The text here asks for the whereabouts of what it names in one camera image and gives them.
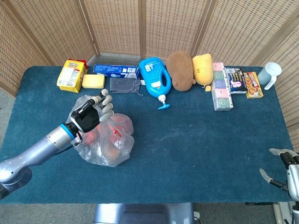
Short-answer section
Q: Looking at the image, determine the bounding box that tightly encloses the right silver-black robot hand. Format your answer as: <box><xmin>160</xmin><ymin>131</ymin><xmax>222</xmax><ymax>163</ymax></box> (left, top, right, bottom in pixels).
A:
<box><xmin>259</xmin><ymin>148</ymin><xmax>299</xmax><ymax>201</ymax></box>

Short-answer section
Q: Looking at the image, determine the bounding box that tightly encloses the left silver-black robot hand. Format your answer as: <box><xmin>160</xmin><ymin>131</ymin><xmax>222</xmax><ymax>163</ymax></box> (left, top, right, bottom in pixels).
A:
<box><xmin>69</xmin><ymin>89</ymin><xmax>114</xmax><ymax>133</ymax></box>

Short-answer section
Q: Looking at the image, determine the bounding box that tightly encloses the red snack packet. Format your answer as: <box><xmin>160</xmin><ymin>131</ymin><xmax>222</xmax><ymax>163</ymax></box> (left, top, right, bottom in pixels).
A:
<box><xmin>100</xmin><ymin>116</ymin><xmax>131</xmax><ymax>140</ymax></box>

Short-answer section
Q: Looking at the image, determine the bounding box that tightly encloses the brown round fruit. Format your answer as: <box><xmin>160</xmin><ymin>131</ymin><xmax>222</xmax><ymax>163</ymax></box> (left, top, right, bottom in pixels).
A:
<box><xmin>104</xmin><ymin>143</ymin><xmax>122</xmax><ymax>161</ymax></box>

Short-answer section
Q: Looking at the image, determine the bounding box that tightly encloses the clear plastic bag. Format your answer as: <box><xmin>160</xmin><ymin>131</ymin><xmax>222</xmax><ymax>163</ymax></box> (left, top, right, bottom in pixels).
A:
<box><xmin>70</xmin><ymin>94</ymin><xmax>135</xmax><ymax>168</ymax></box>

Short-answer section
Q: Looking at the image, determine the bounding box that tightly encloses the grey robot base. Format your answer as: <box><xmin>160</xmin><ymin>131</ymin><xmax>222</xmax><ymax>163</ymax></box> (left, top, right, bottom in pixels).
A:
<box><xmin>93</xmin><ymin>203</ymin><xmax>196</xmax><ymax>224</ymax></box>

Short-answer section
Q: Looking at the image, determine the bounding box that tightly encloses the yellow sponge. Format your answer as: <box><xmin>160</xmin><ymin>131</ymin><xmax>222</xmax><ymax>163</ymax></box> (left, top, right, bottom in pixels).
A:
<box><xmin>82</xmin><ymin>74</ymin><xmax>106</xmax><ymax>90</ymax></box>

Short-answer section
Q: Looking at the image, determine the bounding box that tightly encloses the yellow cracker box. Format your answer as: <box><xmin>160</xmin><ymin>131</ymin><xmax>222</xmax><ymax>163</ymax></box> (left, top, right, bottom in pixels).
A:
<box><xmin>57</xmin><ymin>59</ymin><xmax>88</xmax><ymax>93</ymax></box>

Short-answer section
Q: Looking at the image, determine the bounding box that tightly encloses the grey cloth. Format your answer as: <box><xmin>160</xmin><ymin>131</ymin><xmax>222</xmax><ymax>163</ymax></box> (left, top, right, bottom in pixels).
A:
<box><xmin>109</xmin><ymin>77</ymin><xmax>144</xmax><ymax>97</ymax></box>

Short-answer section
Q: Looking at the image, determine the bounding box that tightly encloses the blue toothpaste box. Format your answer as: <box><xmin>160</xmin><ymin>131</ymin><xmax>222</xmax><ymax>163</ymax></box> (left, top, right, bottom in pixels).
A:
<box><xmin>93</xmin><ymin>64</ymin><xmax>140</xmax><ymax>80</ymax></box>

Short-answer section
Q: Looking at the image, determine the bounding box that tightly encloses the blue pump detergent bottle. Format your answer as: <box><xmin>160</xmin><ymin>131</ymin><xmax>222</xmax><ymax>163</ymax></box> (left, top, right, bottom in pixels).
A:
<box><xmin>138</xmin><ymin>57</ymin><xmax>173</xmax><ymax>111</ymax></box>

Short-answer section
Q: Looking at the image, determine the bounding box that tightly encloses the wicker folding screen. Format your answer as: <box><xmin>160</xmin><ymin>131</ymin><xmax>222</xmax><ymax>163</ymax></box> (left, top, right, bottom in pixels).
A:
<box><xmin>0</xmin><ymin>0</ymin><xmax>299</xmax><ymax>152</ymax></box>

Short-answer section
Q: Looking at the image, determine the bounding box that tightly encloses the yellow red curry box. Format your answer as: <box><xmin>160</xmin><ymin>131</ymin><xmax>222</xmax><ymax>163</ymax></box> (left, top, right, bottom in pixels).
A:
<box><xmin>242</xmin><ymin>71</ymin><xmax>264</xmax><ymax>99</ymax></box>

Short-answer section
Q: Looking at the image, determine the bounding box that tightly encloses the blue table cloth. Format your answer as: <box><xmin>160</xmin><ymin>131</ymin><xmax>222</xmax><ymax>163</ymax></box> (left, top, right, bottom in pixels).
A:
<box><xmin>0</xmin><ymin>65</ymin><xmax>295</xmax><ymax>205</ymax></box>

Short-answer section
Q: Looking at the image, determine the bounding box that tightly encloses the brown plush toy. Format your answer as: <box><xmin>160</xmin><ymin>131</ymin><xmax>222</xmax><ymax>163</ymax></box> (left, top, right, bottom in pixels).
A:
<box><xmin>166</xmin><ymin>51</ymin><xmax>196</xmax><ymax>92</ymax></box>

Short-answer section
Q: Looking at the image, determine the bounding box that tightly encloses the pale blue measuring cup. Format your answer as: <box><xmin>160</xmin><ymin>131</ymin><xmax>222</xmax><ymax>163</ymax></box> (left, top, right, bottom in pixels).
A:
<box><xmin>257</xmin><ymin>62</ymin><xmax>283</xmax><ymax>90</ymax></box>

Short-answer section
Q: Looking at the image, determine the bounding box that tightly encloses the dark blue snack packet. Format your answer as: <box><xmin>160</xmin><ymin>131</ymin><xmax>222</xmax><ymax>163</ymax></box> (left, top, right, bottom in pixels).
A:
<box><xmin>224</xmin><ymin>67</ymin><xmax>248</xmax><ymax>94</ymax></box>

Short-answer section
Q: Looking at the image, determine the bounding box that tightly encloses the pastel tissue pack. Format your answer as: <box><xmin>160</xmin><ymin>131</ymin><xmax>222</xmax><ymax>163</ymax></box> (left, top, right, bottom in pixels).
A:
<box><xmin>211</xmin><ymin>62</ymin><xmax>234</xmax><ymax>112</ymax></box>

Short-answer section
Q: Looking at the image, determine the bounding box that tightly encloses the yellow plush toy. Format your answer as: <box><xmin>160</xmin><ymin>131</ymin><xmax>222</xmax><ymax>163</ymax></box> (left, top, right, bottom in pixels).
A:
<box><xmin>192</xmin><ymin>53</ymin><xmax>214</xmax><ymax>92</ymax></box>

